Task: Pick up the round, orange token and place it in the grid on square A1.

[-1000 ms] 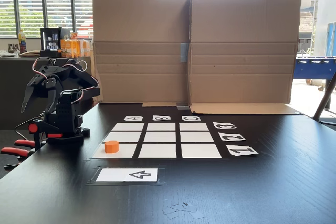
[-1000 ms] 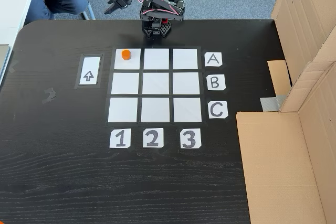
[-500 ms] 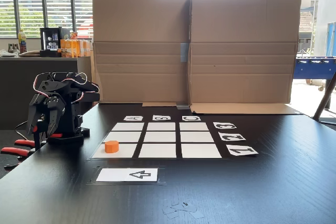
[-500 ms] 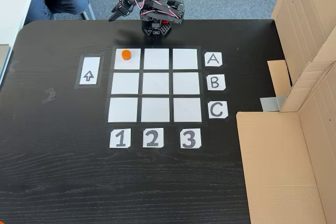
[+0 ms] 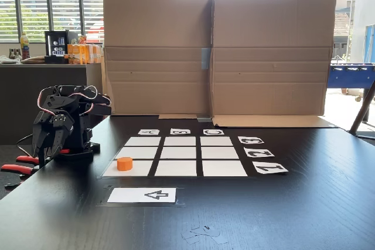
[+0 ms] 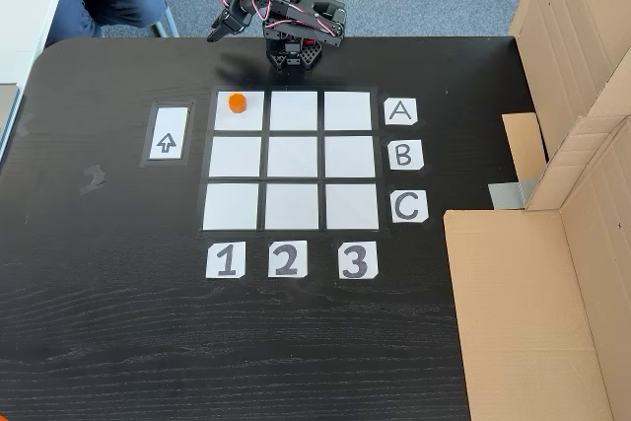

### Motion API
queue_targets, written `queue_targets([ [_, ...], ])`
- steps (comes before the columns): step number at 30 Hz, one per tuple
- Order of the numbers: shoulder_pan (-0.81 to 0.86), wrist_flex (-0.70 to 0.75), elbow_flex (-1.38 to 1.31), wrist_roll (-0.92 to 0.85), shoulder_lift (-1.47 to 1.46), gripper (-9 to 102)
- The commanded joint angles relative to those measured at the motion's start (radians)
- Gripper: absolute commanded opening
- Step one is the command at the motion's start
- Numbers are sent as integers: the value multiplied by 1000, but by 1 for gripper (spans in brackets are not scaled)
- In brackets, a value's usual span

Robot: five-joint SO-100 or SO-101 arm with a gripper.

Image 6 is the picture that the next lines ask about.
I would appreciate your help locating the paper sheet number 2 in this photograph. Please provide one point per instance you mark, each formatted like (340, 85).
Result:
(287, 259)

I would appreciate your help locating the white arrow paper sheet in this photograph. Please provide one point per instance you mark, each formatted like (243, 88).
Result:
(167, 145)

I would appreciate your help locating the paper sheet letter B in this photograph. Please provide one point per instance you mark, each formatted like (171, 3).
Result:
(405, 155)

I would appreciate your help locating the round orange token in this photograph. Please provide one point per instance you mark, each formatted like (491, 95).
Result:
(236, 102)

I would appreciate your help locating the white nine-square grid sheet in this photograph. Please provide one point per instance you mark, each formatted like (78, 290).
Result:
(293, 157)

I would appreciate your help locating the red and black clamp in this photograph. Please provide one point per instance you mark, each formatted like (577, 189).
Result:
(308, 42)

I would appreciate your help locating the paper sheet letter C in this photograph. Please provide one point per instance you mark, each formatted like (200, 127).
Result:
(409, 206)

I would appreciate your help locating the clear tape scrap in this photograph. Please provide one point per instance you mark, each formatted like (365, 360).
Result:
(92, 179)
(25, 126)

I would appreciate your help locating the grey metal leg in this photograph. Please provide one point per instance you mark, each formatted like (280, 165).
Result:
(166, 26)

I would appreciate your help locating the brown cardboard box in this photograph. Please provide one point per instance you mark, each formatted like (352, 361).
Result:
(567, 36)
(522, 317)

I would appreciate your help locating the white desk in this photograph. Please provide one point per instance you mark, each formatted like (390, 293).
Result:
(29, 7)

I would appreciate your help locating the small orange object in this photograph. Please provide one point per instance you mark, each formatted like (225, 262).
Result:
(4, 418)

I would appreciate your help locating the paper sheet letter A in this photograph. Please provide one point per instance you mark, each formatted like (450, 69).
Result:
(400, 112)

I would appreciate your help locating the paper sheet number 3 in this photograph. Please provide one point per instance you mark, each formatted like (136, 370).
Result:
(358, 260)

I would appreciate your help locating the paper sheet number 1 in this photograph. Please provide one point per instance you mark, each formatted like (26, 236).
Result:
(225, 260)

